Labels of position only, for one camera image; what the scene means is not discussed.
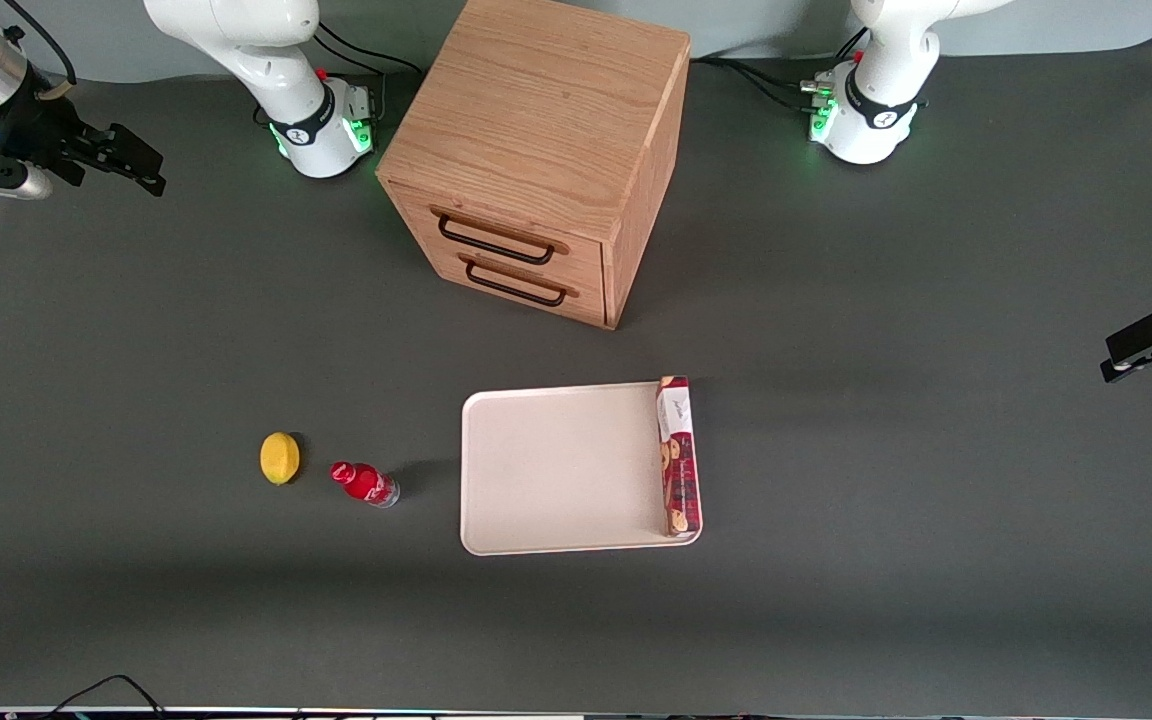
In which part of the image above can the black left arm base cable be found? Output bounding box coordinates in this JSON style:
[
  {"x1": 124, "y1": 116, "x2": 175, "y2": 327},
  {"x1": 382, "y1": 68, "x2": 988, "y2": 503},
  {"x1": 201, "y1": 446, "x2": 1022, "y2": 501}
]
[{"x1": 690, "y1": 28, "x2": 869, "y2": 113}]

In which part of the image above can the black table edge cable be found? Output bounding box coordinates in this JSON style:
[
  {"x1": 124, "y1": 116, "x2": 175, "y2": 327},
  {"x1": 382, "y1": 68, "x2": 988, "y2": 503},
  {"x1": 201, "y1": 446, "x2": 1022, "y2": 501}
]
[{"x1": 34, "y1": 674, "x2": 169, "y2": 720}]

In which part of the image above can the red coke bottle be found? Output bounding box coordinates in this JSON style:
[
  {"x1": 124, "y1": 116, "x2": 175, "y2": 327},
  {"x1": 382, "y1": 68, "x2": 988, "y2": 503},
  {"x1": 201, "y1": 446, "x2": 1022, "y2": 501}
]
[{"x1": 329, "y1": 460, "x2": 402, "y2": 510}]

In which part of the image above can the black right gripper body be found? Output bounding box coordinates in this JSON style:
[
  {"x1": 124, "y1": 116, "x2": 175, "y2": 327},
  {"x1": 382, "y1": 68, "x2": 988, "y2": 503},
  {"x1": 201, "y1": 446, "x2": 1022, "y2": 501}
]
[{"x1": 0, "y1": 92, "x2": 89, "y2": 193}]

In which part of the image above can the black arm base cable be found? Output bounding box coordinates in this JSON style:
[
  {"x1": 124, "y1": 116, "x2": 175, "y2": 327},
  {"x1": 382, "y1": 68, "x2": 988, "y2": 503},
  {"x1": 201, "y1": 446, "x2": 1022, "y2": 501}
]
[
  {"x1": 690, "y1": 28, "x2": 869, "y2": 113},
  {"x1": 312, "y1": 18, "x2": 423, "y2": 83}
]

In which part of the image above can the wooden drawer cabinet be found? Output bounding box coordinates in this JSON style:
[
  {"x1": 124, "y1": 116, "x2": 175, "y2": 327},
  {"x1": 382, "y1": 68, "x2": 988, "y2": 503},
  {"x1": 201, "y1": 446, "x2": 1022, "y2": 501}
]
[{"x1": 376, "y1": 0, "x2": 692, "y2": 332}]

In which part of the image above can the yellow lemon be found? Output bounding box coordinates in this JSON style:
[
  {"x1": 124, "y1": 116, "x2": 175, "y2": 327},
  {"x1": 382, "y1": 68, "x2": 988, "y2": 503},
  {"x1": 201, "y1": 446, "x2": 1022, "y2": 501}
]
[{"x1": 259, "y1": 431, "x2": 303, "y2": 487}]

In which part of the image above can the black metal drawer handle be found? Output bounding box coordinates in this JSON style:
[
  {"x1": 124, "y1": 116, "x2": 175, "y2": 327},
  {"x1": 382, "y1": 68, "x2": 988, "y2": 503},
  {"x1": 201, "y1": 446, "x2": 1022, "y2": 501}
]
[
  {"x1": 436, "y1": 212, "x2": 558, "y2": 267},
  {"x1": 463, "y1": 261, "x2": 570, "y2": 309}
]

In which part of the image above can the red cookie box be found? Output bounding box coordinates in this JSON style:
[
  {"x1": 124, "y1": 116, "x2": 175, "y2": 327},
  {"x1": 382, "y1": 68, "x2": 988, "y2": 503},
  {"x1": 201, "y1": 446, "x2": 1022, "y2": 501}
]
[{"x1": 655, "y1": 375, "x2": 703, "y2": 539}]

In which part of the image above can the wooden drawer front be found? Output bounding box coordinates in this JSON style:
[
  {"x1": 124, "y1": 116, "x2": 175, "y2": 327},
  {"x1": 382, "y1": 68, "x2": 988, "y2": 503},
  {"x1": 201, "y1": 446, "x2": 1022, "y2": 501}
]
[
  {"x1": 388, "y1": 181, "x2": 606, "y2": 286},
  {"x1": 414, "y1": 238, "x2": 607, "y2": 328}
]

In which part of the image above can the black right arm base cable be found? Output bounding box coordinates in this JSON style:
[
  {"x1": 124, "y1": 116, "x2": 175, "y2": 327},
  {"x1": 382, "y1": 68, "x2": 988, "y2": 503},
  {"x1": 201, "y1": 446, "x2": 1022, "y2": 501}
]
[{"x1": 312, "y1": 18, "x2": 423, "y2": 83}]

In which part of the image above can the cream plastic tray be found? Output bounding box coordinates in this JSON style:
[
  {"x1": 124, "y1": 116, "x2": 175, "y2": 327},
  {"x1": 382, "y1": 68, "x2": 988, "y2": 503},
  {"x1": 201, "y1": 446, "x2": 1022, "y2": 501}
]
[{"x1": 460, "y1": 380, "x2": 705, "y2": 557}]

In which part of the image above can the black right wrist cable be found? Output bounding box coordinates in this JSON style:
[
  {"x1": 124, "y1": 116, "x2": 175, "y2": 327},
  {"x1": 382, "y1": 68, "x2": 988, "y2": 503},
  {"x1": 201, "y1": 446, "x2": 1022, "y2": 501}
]
[{"x1": 0, "y1": 0, "x2": 79, "y2": 101}]

